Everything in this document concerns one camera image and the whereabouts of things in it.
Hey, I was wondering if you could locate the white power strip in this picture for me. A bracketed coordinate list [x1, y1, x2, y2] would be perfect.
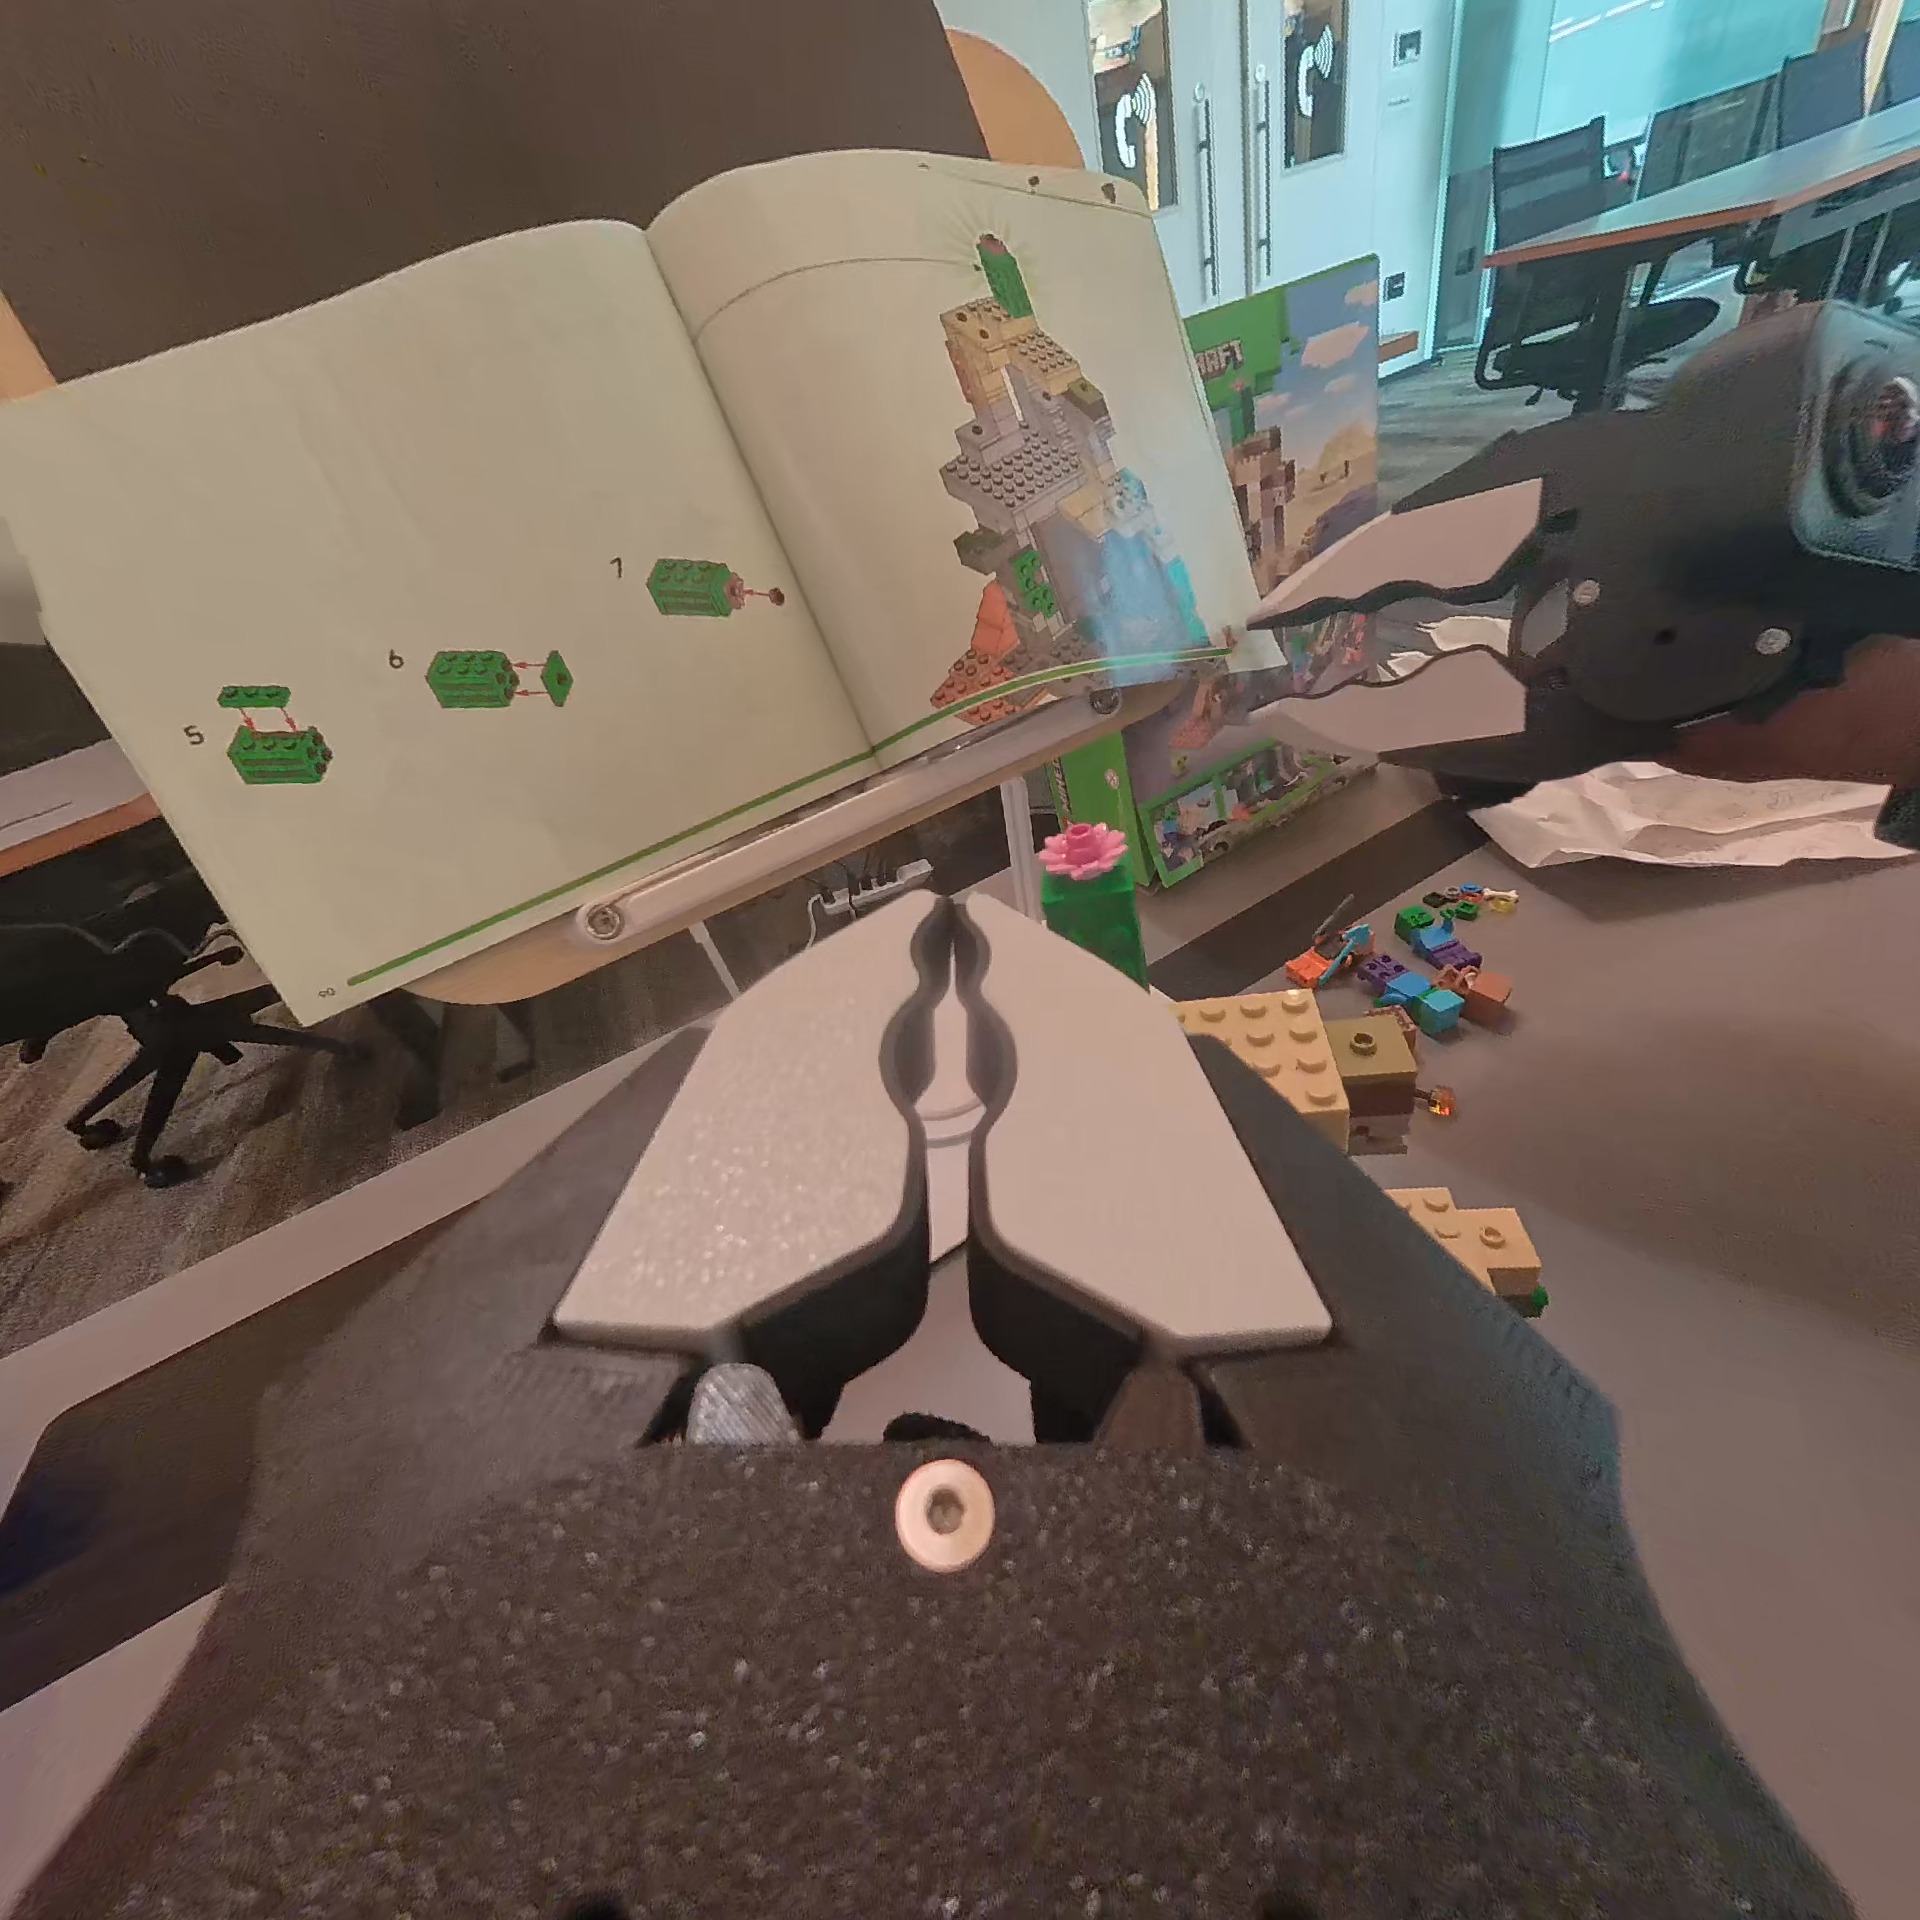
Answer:
[808, 853, 934, 921]

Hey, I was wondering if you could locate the toy brick tower model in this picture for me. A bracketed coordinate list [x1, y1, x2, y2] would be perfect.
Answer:
[1036, 819, 1556, 1325]

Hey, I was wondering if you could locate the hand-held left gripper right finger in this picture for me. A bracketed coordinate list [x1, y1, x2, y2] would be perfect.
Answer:
[960, 891, 1338, 1363]

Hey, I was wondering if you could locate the grey desk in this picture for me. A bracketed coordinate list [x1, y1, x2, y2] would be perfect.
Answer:
[0, 721, 1920, 1920]

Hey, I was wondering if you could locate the glass door with phone sign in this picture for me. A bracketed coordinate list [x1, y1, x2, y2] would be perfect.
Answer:
[1272, 0, 1363, 169]
[1083, 0, 1192, 215]

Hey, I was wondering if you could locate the long brown edged table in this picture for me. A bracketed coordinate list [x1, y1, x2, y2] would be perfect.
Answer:
[1481, 95, 1920, 409]

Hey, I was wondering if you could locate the dark partition panel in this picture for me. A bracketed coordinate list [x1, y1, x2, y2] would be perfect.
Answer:
[0, 0, 1089, 395]

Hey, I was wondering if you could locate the brick instruction booklet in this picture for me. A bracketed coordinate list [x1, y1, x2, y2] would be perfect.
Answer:
[0, 146, 1296, 1034]

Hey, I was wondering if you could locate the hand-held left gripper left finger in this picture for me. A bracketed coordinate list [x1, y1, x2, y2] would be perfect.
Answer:
[552, 891, 954, 1360]

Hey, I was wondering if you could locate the brown edged office desk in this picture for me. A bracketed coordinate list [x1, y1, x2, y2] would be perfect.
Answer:
[0, 637, 165, 881]

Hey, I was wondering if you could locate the white book stand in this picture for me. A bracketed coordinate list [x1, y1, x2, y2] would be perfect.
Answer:
[428, 681, 1146, 1010]

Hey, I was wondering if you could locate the black office chair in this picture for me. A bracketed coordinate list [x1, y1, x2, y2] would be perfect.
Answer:
[0, 913, 379, 1191]
[1475, 114, 1722, 409]
[1633, 71, 1809, 303]

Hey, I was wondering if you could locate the pile of white paper bags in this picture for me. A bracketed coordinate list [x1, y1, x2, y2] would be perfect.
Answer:
[1401, 608, 1918, 875]

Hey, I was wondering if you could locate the toy brick set box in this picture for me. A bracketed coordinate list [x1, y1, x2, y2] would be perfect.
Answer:
[1054, 251, 1386, 889]

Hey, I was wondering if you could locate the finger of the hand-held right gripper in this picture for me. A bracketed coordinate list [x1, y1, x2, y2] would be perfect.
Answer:
[1275, 637, 1548, 801]
[1249, 477, 1580, 629]

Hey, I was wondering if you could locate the person's right hand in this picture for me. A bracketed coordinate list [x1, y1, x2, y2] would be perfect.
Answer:
[1760, 640, 1920, 784]

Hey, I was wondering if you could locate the pile of small loose bricks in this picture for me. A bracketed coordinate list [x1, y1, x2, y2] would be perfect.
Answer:
[1285, 883, 1522, 1048]

